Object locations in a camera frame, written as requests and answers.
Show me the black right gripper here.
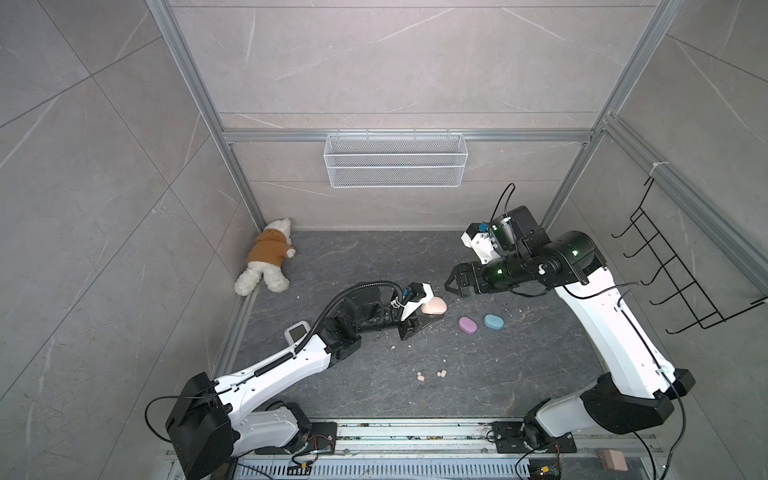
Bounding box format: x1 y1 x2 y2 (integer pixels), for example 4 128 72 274
443 251 531 297

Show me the pink earbud charging case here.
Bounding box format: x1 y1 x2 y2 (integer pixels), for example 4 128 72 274
420 297 447 316

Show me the blue earbud charging case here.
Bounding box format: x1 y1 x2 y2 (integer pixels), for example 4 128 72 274
483 314 505 330

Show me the purple earbud charging case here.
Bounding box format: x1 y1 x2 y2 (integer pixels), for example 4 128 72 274
458 316 478 335

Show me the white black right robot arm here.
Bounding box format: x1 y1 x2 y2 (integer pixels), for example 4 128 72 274
445 223 695 450

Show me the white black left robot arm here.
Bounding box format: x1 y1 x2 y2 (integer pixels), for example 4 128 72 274
160 280 447 479

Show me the white digital scale device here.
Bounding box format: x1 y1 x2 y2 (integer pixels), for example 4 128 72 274
284 321 311 346

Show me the white teddy bear brown hoodie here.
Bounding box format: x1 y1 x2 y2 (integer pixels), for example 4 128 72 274
234 218 296 297

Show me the pink eraser block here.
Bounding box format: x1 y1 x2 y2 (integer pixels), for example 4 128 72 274
598 449 629 472

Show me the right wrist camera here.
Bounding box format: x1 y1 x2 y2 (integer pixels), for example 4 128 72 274
461 206 540 265

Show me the aluminium rail front frame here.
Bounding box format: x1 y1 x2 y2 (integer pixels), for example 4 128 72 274
161 418 667 480

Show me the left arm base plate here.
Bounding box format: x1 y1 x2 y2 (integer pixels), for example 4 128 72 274
282 422 338 454

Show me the white wire mesh basket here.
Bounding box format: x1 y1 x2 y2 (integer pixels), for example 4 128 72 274
323 133 468 189

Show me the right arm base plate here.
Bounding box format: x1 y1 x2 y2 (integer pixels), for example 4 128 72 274
486 421 577 454

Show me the black wire hook rack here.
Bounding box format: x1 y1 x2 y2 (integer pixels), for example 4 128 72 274
611 177 767 335

